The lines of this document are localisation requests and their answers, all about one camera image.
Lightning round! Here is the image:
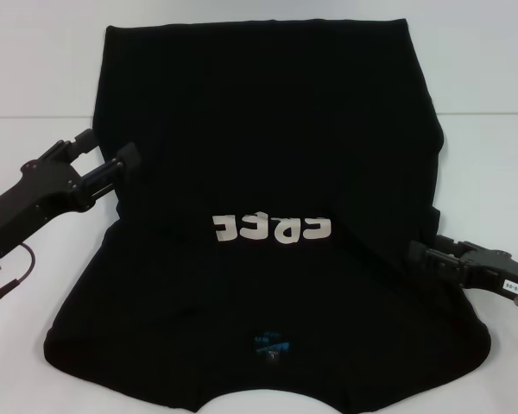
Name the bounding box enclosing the dark left gripper cable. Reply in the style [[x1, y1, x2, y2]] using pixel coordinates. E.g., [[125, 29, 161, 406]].
[[0, 241, 36, 304]]

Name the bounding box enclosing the black T-shirt with white lettering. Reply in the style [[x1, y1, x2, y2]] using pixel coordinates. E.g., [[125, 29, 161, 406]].
[[43, 17, 491, 414]]

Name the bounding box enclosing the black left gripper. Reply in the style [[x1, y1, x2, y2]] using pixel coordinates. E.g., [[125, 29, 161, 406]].
[[0, 128, 142, 259]]

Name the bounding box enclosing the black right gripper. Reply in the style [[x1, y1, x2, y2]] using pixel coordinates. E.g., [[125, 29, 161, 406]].
[[407, 234, 518, 298]]

